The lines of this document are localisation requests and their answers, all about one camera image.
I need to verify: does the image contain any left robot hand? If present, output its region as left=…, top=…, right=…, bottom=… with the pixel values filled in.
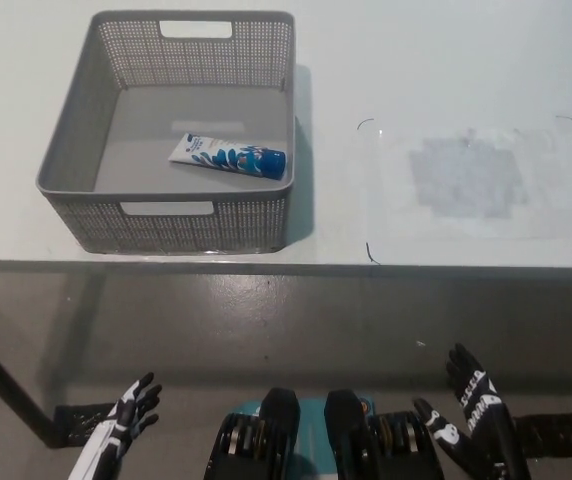
left=65, top=371, right=164, bottom=480

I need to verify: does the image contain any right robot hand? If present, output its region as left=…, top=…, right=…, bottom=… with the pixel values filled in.
left=412, top=342, right=533, bottom=480

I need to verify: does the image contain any white shampoo tube blue cap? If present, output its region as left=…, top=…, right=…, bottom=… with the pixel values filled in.
left=167, top=131, right=288, bottom=182

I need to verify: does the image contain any black table leg with plate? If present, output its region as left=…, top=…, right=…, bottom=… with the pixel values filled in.
left=513, top=411, right=572, bottom=455
left=0, top=322, right=117, bottom=448

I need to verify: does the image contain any robot body black teal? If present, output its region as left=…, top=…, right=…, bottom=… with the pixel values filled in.
left=208, top=387, right=442, bottom=480

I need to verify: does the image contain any grey perforated plastic basket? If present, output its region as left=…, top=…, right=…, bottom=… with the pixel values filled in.
left=34, top=9, right=298, bottom=254

